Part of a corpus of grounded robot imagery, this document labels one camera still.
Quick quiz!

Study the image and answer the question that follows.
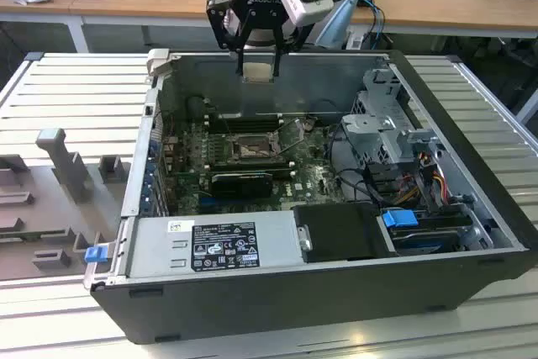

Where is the black plastic shroud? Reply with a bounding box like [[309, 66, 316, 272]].
[[290, 202, 398, 265]]

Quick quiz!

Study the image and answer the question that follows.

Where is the grey case release handle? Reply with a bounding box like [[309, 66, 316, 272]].
[[145, 48, 171, 79]]

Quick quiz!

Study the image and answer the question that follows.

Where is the grey metal drive cage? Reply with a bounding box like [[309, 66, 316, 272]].
[[339, 66, 447, 169]]

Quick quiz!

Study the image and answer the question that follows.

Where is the thin wire locking lever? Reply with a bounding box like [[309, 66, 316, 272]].
[[275, 139, 310, 157], [218, 113, 237, 146]]

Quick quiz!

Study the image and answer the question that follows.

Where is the silver square CPU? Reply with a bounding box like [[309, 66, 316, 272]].
[[242, 61, 275, 83]]

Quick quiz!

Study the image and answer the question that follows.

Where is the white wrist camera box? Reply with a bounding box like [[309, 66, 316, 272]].
[[280, 0, 336, 27]]

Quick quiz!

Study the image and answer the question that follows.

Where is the grey parts rack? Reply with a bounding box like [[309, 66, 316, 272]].
[[0, 127, 129, 282]]

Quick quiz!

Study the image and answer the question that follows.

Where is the black RAM slot bank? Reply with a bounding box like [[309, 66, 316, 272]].
[[208, 156, 292, 179], [207, 112, 283, 134]]

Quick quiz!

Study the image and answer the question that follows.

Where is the black looped cable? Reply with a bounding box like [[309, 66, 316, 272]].
[[326, 122, 382, 205]]

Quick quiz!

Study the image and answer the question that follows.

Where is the CPU socket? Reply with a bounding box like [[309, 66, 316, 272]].
[[228, 131, 282, 164]]

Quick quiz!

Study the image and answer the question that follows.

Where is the black open PC case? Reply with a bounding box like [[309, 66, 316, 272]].
[[82, 48, 538, 346]]

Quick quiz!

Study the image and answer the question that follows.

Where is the yellow red wire bundle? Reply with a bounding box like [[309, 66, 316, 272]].
[[396, 166, 448, 205]]

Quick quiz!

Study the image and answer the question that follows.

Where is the green motherboard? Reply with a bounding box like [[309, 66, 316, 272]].
[[161, 114, 351, 217]]

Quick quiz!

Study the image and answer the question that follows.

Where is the blue cable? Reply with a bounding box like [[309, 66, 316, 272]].
[[360, 0, 387, 51]]

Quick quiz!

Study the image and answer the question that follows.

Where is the blue case latch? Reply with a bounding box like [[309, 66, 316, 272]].
[[84, 246, 108, 264]]

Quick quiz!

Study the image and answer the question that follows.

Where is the grey power supply unit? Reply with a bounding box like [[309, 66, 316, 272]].
[[124, 209, 304, 281]]

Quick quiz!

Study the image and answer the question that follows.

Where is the blue disk carrier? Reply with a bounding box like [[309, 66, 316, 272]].
[[380, 207, 462, 256]]

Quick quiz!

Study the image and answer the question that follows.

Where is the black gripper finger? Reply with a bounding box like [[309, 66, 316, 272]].
[[205, 0, 254, 79], [272, 24, 315, 83]]

